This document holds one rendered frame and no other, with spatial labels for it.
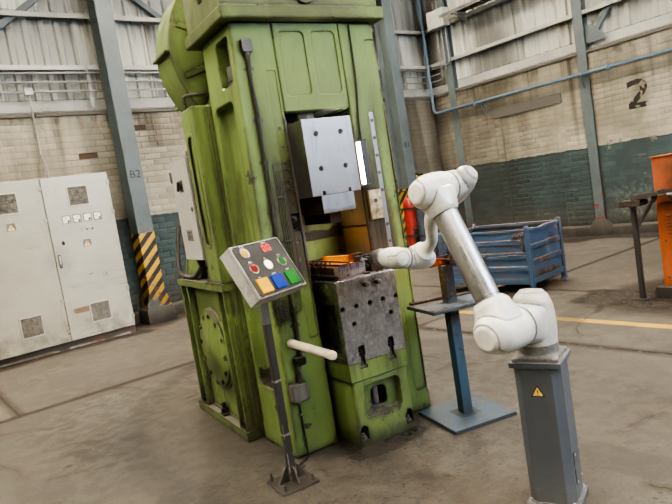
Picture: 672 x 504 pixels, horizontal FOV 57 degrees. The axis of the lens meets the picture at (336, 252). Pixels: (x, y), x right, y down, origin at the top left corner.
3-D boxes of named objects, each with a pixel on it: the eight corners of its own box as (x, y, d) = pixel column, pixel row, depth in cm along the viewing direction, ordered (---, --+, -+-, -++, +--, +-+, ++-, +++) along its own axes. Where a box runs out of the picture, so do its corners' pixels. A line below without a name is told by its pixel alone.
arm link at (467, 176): (448, 184, 267) (427, 187, 259) (473, 156, 254) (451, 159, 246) (464, 207, 263) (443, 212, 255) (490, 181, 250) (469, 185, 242)
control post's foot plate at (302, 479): (322, 481, 298) (319, 463, 297) (282, 498, 287) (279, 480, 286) (302, 467, 317) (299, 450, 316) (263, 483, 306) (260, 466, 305)
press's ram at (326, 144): (374, 187, 335) (362, 113, 331) (313, 197, 316) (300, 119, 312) (335, 193, 371) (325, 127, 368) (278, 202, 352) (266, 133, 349)
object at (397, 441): (446, 434, 329) (445, 432, 329) (356, 473, 301) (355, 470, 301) (402, 417, 363) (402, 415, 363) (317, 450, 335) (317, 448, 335)
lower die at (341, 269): (366, 273, 333) (363, 257, 332) (335, 280, 323) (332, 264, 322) (328, 270, 369) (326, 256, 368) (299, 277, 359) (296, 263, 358)
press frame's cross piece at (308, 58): (350, 107, 344) (336, 21, 339) (284, 113, 323) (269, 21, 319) (313, 122, 382) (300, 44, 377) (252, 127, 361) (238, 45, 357)
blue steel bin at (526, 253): (569, 278, 693) (562, 216, 687) (535, 295, 639) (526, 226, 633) (479, 279, 781) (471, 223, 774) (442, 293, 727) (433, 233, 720)
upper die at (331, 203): (356, 208, 329) (353, 190, 328) (324, 213, 319) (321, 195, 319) (318, 212, 366) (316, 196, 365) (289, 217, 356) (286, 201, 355)
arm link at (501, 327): (545, 337, 229) (509, 354, 215) (514, 350, 241) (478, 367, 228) (454, 162, 247) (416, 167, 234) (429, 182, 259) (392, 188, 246)
